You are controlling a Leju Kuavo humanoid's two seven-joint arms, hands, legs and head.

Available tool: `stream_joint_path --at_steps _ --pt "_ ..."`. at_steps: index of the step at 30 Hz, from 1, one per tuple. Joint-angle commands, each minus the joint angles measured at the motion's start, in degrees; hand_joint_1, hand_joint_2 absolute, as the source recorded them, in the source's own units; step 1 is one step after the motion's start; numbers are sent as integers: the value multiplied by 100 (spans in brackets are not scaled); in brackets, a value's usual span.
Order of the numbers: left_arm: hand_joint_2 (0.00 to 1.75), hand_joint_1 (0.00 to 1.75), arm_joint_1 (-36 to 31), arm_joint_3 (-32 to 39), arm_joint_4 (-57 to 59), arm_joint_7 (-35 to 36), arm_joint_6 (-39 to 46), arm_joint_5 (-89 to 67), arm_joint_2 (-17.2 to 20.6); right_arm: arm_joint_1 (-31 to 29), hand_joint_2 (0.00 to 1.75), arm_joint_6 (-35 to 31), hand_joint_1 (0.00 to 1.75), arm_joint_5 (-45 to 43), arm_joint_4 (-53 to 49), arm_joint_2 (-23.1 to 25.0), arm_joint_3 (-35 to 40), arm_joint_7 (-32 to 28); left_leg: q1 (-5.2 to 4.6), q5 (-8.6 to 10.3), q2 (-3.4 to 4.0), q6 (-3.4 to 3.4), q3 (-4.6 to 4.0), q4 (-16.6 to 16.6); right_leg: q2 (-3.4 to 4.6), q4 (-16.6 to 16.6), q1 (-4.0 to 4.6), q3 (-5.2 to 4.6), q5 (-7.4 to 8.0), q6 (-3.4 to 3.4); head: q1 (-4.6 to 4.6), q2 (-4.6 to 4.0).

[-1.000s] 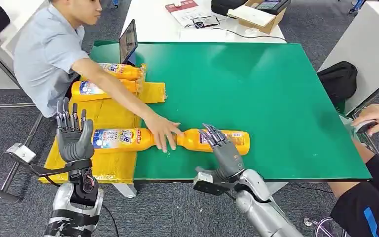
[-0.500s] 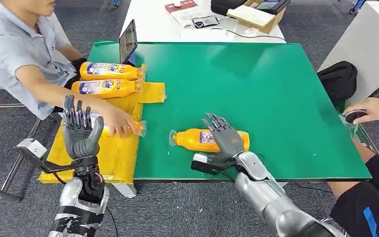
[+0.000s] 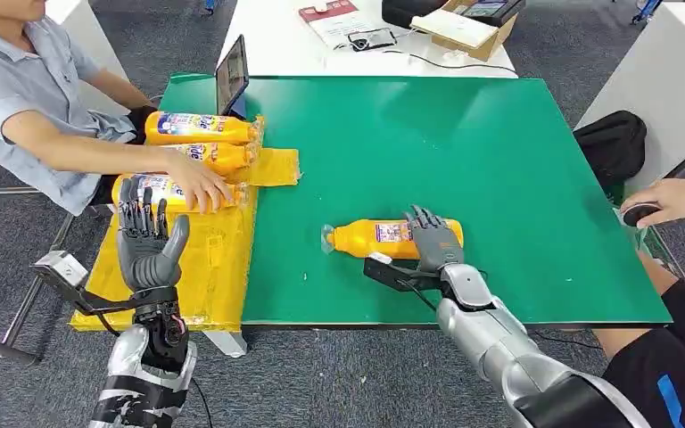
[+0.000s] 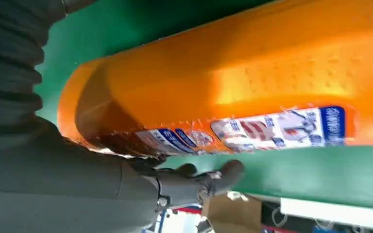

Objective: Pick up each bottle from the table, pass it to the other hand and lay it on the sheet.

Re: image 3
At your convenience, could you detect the black pouch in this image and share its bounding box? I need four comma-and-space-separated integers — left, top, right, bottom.
380, 0, 450, 30

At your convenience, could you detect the green table mat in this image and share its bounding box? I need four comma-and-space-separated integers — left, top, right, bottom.
158, 73, 673, 326

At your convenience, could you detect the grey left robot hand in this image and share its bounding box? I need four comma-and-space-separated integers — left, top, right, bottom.
116, 176, 192, 294

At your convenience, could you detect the white table foot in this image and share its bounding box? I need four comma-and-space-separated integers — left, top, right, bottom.
203, 329, 250, 360

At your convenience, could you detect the white foam sheet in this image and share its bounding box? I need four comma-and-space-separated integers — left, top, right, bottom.
410, 10, 498, 51

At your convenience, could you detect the black backpack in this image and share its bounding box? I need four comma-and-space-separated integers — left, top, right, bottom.
573, 110, 648, 188

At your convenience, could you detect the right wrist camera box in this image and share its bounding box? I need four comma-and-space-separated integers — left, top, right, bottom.
363, 252, 445, 294

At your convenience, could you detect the round hand controller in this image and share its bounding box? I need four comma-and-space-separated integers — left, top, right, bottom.
622, 202, 664, 229

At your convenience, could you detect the black floor cable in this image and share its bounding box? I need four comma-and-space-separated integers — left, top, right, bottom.
530, 329, 605, 350

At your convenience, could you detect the thin black cable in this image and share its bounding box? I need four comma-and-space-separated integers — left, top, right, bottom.
380, 48, 518, 76

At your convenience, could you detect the blue chair base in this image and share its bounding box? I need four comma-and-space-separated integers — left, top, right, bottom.
631, 0, 658, 25

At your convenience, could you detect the orange drink bottle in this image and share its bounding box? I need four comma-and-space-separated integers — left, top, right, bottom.
144, 111, 266, 146
111, 172, 251, 214
320, 218, 465, 261
161, 141, 261, 177

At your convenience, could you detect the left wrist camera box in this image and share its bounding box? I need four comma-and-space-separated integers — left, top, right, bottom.
30, 250, 143, 317

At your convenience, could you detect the yellow sheet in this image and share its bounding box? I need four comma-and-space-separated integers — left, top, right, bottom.
70, 115, 302, 333

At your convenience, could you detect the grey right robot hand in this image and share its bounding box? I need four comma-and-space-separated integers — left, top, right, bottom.
404, 204, 466, 275

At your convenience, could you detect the cardboard box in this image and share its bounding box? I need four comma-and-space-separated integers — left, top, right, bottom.
410, 0, 522, 63

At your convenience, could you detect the person with hand controllers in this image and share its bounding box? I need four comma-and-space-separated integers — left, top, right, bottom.
593, 177, 685, 428

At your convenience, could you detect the metal table frame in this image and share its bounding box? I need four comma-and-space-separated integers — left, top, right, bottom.
0, 186, 77, 366

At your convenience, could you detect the seated person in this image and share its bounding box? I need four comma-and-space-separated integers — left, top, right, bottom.
0, 0, 235, 218

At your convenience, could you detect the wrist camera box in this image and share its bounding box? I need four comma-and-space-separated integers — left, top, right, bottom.
363, 252, 445, 294
30, 250, 143, 317

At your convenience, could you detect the black tablet on stand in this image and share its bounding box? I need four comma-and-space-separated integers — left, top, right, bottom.
215, 34, 251, 119

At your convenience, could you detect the black card terminal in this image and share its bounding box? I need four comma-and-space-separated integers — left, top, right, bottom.
458, 0, 527, 29

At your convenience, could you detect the white side table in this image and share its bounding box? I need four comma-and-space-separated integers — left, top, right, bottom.
575, 3, 685, 197

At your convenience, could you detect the red and white booklet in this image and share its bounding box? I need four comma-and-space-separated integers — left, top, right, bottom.
298, 0, 400, 52

